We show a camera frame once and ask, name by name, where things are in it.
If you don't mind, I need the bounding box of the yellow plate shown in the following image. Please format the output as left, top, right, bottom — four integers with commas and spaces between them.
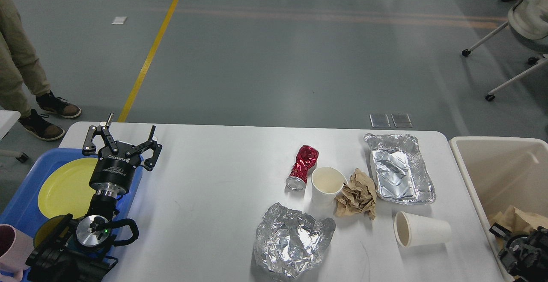
38, 157, 97, 218

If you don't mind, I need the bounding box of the crumpled aluminium foil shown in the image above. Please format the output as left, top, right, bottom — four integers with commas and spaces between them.
253, 202, 336, 282

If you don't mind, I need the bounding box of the brown paper bag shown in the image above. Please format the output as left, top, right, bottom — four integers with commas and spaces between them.
487, 205, 548, 235

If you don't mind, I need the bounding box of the blue plastic tray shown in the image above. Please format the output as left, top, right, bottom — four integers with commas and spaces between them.
0, 148, 145, 282

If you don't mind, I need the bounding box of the white floor marker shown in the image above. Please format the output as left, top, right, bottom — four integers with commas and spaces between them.
111, 16, 128, 25

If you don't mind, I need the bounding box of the aluminium foil tray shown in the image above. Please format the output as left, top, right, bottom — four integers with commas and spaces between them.
364, 133, 437, 205

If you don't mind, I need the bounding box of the floor socket plate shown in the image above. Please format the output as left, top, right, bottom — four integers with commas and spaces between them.
391, 113, 413, 128
369, 113, 391, 128

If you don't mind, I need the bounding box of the crumpled brown paper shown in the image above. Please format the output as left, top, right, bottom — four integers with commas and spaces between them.
335, 168, 377, 221

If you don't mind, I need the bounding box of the pink mug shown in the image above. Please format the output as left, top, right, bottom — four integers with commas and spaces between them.
0, 224, 35, 282

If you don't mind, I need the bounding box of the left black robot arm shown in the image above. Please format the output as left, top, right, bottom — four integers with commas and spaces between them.
26, 114, 163, 282

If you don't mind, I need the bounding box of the tipped white paper cup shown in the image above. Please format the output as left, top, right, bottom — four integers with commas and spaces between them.
393, 211, 452, 247

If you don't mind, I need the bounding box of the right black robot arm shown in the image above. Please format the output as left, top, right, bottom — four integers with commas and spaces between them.
495, 224, 548, 282

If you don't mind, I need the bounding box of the white office chair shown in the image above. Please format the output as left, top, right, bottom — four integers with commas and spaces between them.
462, 0, 548, 102

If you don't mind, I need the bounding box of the white side table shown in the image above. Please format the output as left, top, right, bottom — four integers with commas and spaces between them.
0, 109, 29, 163

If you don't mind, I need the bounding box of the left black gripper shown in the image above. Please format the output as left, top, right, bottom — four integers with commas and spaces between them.
82, 113, 163, 197

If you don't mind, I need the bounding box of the dark teal mug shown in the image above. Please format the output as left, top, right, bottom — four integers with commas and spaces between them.
33, 214, 68, 248

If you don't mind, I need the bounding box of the crushed red can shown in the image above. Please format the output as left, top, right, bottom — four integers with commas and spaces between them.
286, 144, 319, 191

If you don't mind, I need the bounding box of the floor socket plate left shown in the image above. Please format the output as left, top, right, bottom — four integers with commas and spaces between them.
369, 113, 391, 128

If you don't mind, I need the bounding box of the person in khaki trousers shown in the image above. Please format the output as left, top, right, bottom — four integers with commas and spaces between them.
0, 0, 82, 141

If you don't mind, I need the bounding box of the floor socket plate right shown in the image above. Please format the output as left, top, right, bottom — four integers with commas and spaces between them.
391, 113, 413, 128

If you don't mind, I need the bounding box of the beige plastic bin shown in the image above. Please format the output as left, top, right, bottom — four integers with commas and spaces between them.
450, 137, 548, 256

